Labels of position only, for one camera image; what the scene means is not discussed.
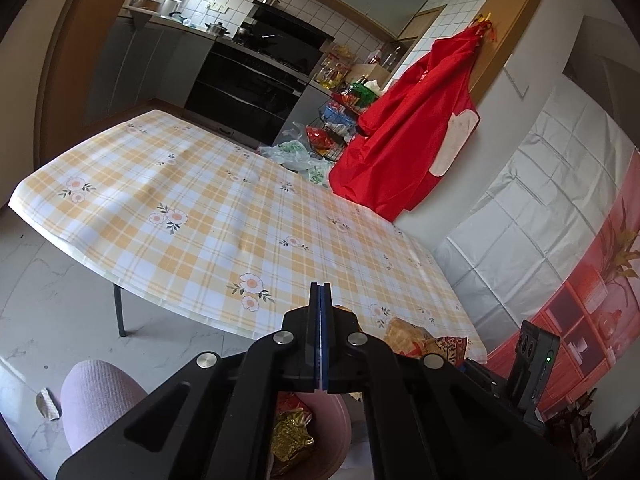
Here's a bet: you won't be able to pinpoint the black wire storage rack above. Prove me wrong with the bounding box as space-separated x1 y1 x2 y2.
305 87 371 161

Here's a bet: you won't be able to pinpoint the grey lower kitchen cabinets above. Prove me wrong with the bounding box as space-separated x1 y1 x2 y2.
85 15 216 126

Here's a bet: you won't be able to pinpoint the black built-in stove oven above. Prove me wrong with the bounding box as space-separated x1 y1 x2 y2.
185 42 313 146

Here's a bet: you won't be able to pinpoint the checkered floral tablecloth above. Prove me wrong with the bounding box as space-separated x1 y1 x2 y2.
7 109 488 366

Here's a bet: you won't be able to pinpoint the small cardboard scrap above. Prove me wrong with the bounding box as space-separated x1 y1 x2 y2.
34 387 62 420

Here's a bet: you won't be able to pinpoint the red apron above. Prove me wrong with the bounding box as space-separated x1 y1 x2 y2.
327 25 482 223

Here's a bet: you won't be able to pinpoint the black range hood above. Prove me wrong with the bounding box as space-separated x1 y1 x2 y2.
240 0 335 58

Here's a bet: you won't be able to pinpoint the yellow wall hook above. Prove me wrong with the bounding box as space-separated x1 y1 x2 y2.
470 10 501 43

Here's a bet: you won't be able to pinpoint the dark red snack packet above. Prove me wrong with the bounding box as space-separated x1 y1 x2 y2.
430 335 470 368

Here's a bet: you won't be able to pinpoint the maroon plastic bin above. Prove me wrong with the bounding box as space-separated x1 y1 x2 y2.
270 390 353 480

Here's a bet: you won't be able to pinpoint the black table leg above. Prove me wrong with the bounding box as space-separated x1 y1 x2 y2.
112 284 127 337

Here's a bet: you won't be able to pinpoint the brown cardboard box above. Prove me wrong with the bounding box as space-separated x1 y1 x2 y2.
357 62 391 86

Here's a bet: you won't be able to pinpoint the wall poster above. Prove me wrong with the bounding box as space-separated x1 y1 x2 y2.
435 77 640 461

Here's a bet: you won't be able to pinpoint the pile of plastic bags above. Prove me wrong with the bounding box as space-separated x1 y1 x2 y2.
259 121 333 187

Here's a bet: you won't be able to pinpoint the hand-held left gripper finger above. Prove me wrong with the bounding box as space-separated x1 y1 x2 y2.
321 284 585 480
55 282 322 480

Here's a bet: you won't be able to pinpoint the gold foil wrapper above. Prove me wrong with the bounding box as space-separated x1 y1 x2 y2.
271 409 315 477

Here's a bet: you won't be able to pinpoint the orange snack packet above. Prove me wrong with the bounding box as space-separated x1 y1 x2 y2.
384 316 436 358

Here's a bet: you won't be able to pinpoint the group of cooking oil bottles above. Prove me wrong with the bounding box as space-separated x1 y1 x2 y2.
315 42 356 88

